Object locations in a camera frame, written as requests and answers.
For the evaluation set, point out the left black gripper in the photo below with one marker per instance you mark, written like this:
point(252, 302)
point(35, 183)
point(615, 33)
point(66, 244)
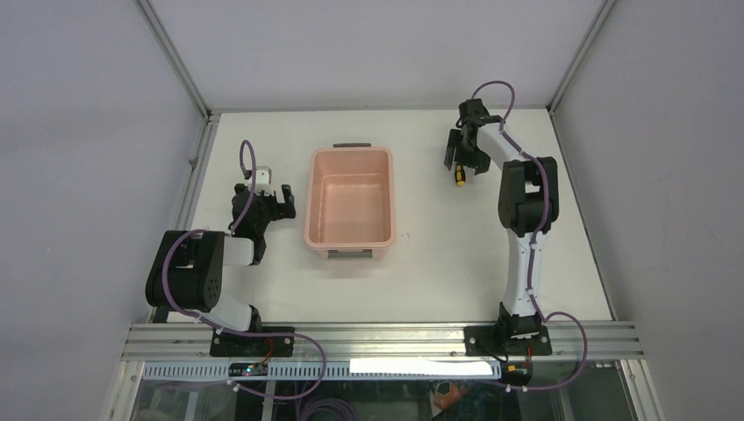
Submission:
point(267, 203)

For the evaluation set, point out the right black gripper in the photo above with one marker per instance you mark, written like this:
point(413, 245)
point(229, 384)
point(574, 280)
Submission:
point(463, 148)

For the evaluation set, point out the yellow black handled screwdriver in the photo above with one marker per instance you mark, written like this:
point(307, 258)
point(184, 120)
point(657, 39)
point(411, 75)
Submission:
point(460, 175)

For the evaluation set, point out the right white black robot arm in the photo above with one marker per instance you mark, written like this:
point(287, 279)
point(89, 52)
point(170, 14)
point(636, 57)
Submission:
point(527, 207)

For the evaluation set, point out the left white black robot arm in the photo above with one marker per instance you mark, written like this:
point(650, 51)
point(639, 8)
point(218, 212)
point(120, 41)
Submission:
point(187, 272)

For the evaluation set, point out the pink plastic bin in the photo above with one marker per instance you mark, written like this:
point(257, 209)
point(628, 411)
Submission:
point(350, 207)

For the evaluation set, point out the orange object under table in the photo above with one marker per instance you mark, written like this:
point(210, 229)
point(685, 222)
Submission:
point(446, 394)

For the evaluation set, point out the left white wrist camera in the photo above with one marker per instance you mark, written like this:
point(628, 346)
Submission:
point(261, 180)

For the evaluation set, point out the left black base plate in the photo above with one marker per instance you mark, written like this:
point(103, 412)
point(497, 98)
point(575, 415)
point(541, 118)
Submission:
point(279, 343)

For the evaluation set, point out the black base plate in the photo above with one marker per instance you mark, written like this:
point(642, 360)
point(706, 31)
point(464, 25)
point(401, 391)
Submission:
point(279, 343)
point(485, 340)

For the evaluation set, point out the white slotted cable duct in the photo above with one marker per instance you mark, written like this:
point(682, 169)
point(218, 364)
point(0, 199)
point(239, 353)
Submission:
point(357, 369)

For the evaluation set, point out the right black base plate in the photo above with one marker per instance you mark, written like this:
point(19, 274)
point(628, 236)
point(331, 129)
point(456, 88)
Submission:
point(485, 340)

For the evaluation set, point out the aluminium front rail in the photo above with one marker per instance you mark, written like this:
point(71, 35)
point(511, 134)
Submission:
point(607, 340)

